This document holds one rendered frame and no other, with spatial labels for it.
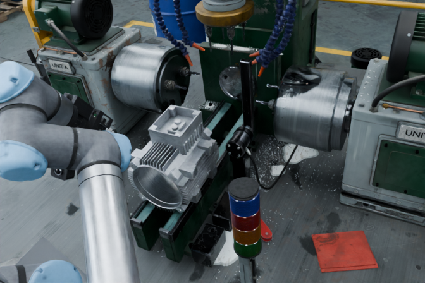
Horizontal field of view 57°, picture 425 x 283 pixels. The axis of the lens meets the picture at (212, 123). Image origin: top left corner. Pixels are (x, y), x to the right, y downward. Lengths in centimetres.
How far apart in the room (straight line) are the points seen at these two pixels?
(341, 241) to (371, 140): 30
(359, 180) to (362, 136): 17
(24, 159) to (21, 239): 77
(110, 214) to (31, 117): 20
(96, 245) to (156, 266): 57
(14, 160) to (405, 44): 86
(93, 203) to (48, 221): 77
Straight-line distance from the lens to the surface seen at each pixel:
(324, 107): 114
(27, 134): 69
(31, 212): 149
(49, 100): 76
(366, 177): 122
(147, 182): 116
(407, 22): 107
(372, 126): 111
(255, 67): 139
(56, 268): 93
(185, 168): 103
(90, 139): 72
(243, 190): 76
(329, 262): 117
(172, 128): 107
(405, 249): 125
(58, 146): 70
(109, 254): 63
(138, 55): 142
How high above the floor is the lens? 178
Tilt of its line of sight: 37 degrees down
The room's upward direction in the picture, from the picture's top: 7 degrees counter-clockwise
